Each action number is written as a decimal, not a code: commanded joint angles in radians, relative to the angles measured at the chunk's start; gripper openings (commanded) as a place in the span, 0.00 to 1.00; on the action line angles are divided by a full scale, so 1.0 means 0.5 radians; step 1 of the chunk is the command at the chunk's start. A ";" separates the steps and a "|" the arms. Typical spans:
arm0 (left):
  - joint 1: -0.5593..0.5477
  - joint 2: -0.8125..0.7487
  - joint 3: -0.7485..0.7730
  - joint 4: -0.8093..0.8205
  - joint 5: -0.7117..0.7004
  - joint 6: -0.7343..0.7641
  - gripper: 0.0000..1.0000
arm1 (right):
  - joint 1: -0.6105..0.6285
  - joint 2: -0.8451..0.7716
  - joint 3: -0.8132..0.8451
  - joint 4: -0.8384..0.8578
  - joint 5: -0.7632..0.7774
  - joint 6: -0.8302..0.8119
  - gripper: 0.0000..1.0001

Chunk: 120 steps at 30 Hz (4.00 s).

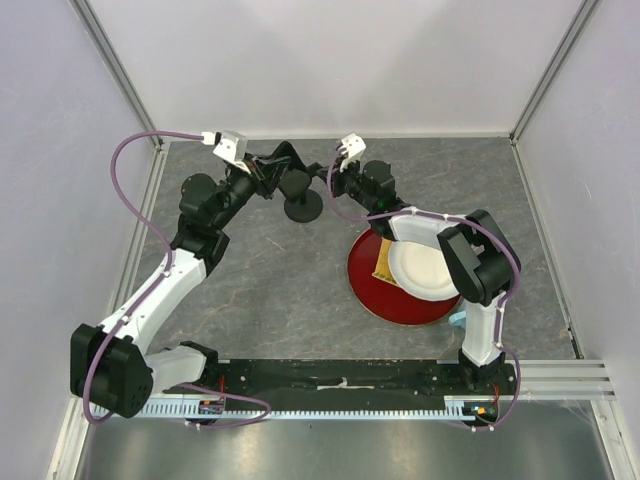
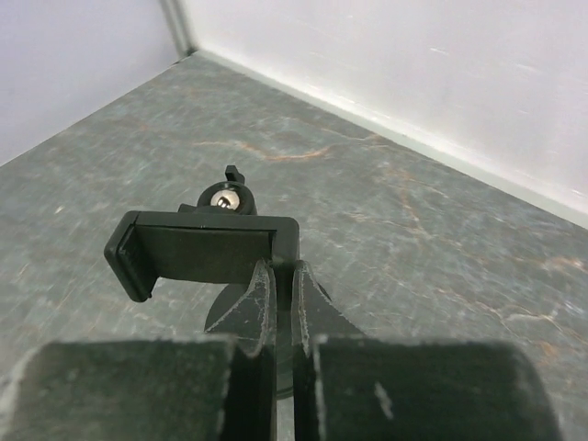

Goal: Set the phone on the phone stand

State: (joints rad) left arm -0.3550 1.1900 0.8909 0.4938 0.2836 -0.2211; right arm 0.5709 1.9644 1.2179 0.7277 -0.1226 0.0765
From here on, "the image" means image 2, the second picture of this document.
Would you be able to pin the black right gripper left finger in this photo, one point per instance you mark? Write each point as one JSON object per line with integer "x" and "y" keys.
{"x": 219, "y": 386}

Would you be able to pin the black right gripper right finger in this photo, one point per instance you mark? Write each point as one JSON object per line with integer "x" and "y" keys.
{"x": 349, "y": 386}

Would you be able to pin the black phone stand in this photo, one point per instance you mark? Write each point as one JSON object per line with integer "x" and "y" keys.
{"x": 222, "y": 240}

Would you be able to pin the aluminium frame post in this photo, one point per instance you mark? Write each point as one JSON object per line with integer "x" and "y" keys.
{"x": 176, "y": 18}

